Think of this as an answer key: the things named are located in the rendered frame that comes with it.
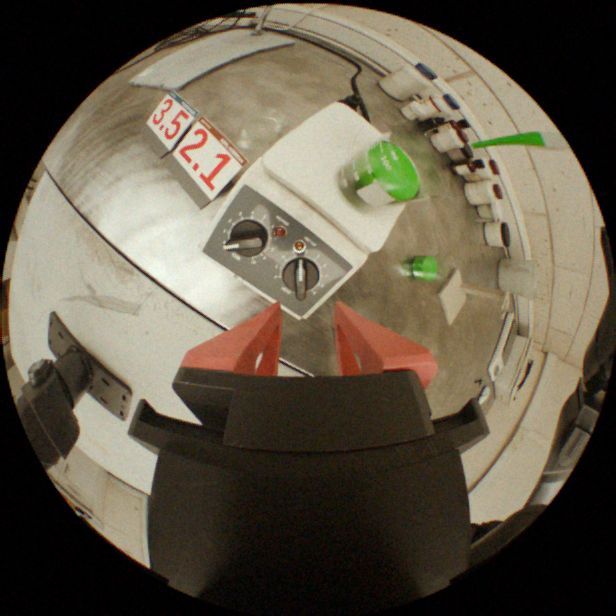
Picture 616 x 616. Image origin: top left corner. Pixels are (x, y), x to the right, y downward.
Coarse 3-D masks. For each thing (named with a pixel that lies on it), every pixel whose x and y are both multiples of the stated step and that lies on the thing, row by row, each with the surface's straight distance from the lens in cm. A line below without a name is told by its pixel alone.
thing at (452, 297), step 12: (456, 276) 44; (444, 288) 41; (456, 288) 45; (468, 288) 45; (480, 288) 44; (444, 300) 41; (456, 300) 45; (504, 300) 39; (444, 312) 43; (456, 312) 46; (504, 312) 40
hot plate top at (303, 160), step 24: (312, 120) 20; (336, 120) 21; (360, 120) 23; (288, 144) 17; (312, 144) 18; (336, 144) 19; (360, 144) 21; (264, 168) 16; (288, 168) 16; (312, 168) 17; (312, 192) 16; (336, 216) 16; (360, 216) 17; (384, 216) 19; (360, 240) 17; (384, 240) 18
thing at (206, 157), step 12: (192, 132) 26; (204, 132) 25; (192, 144) 26; (204, 144) 24; (216, 144) 23; (180, 156) 27; (192, 156) 25; (204, 156) 24; (216, 156) 23; (228, 156) 22; (192, 168) 25; (204, 168) 24; (216, 168) 23; (228, 168) 22; (204, 180) 24; (216, 180) 23
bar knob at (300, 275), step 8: (288, 264) 18; (296, 264) 17; (304, 264) 17; (312, 264) 18; (288, 272) 18; (296, 272) 17; (304, 272) 17; (312, 272) 18; (288, 280) 19; (296, 280) 17; (304, 280) 17; (312, 280) 19; (296, 288) 18; (304, 288) 18; (296, 296) 18; (304, 296) 18
